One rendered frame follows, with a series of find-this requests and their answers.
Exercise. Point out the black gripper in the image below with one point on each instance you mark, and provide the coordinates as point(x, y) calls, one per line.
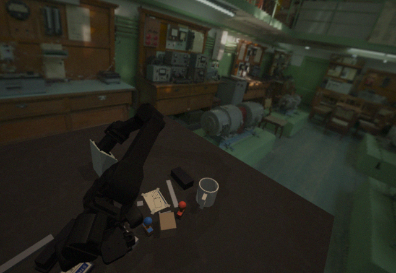
point(134, 217)

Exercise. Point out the tan inspection card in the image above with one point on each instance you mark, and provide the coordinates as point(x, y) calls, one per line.
point(155, 200)

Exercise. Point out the blue and brown date stamp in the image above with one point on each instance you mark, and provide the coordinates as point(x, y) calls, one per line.
point(146, 226)

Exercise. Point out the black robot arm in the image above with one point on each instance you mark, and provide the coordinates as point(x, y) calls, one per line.
point(121, 183)

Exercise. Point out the tan cardboard box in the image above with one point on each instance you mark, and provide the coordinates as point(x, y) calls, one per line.
point(167, 225)

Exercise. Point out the grey cylindrical cup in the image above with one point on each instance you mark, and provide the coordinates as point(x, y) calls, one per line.
point(206, 192)

